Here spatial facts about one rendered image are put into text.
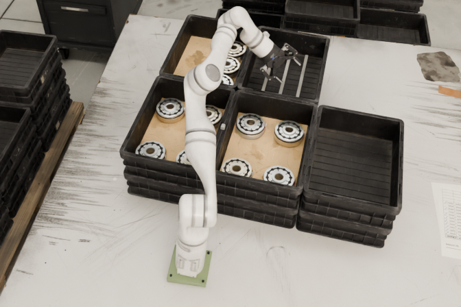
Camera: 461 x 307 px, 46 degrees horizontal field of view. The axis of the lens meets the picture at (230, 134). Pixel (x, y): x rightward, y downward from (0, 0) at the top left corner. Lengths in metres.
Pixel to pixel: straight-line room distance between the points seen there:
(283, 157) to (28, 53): 1.56
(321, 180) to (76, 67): 2.13
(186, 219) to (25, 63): 1.63
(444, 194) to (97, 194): 1.24
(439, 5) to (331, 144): 2.60
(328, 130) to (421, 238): 0.49
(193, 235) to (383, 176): 0.71
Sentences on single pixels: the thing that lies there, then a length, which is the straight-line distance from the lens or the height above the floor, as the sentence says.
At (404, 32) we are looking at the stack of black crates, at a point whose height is 0.38.
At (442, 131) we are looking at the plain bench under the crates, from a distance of 2.32.
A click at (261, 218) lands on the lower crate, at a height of 0.73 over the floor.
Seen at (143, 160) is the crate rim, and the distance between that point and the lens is 1.75.
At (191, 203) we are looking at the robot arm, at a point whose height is 1.05.
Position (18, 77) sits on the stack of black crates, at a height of 0.49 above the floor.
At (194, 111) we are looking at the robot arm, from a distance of 1.62.
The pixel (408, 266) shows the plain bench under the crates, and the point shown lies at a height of 0.70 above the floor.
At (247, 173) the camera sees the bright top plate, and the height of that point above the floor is 0.86.
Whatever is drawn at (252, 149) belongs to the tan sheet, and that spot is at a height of 0.83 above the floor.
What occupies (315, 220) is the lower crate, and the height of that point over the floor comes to 0.77.
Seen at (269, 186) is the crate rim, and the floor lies 0.93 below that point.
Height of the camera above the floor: 2.26
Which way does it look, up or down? 47 degrees down
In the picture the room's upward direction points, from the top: 3 degrees clockwise
